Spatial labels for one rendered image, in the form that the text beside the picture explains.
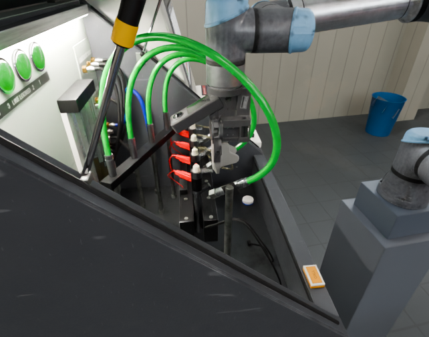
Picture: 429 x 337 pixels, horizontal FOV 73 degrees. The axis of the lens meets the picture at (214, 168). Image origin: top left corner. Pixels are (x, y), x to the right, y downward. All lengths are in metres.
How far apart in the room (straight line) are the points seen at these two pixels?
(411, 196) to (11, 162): 1.00
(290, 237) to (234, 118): 0.34
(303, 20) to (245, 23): 0.10
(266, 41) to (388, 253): 0.79
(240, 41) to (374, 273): 0.88
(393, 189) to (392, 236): 0.15
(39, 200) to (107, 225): 0.07
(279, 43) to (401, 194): 0.67
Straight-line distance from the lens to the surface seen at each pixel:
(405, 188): 1.06
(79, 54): 0.86
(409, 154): 1.01
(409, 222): 1.10
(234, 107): 0.61
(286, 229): 0.80
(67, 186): 0.34
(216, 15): 0.55
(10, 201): 0.36
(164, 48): 0.68
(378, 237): 1.10
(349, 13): 0.74
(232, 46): 0.55
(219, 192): 0.61
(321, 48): 3.62
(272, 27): 0.56
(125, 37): 0.28
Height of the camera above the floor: 1.50
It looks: 34 degrees down
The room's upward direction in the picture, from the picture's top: straight up
